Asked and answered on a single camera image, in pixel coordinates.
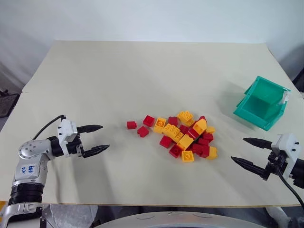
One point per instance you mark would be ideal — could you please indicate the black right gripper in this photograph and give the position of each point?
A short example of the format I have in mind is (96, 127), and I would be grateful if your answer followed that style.
(276, 164)

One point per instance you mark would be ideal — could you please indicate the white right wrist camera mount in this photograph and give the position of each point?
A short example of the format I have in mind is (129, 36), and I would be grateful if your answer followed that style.
(286, 145)

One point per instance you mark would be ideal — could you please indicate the green plastic bin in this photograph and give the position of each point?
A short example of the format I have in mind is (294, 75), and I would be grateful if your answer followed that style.
(259, 107)

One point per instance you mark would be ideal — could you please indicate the yellow sloped toy block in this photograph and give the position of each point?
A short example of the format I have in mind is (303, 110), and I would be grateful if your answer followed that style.
(199, 126)

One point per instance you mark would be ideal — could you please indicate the white label on bin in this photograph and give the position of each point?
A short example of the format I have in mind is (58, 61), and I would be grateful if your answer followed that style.
(286, 97)

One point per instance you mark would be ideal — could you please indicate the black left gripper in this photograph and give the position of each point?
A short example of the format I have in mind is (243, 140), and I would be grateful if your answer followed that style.
(75, 147)

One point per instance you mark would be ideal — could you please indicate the red plastic toy brick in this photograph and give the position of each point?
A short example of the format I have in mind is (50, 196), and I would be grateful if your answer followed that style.
(200, 150)

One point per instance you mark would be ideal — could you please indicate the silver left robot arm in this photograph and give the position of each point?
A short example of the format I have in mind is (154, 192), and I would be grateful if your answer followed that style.
(29, 164)

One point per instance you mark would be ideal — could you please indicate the white padded tube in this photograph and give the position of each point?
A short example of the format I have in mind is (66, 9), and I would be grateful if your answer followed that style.
(285, 217)

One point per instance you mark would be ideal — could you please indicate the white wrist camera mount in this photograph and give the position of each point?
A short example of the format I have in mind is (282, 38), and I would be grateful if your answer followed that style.
(286, 145)
(67, 130)

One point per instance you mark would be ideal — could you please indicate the yellow plastic building brick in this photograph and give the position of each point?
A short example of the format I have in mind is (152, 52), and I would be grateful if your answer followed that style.
(171, 130)

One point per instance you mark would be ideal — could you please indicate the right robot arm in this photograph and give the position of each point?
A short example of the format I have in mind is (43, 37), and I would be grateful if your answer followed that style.
(298, 172)

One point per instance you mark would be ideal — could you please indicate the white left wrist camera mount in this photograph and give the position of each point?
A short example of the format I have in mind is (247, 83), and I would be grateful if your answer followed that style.
(67, 130)

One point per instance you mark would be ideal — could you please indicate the cream paper table cover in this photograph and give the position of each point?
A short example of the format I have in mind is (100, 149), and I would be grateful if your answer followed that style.
(142, 83)

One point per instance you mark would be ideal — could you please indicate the white rounded shape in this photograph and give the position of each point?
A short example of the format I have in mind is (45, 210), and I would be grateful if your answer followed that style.
(185, 219)

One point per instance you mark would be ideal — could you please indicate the clear plastic sheet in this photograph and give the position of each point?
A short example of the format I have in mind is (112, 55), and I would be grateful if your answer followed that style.
(69, 216)

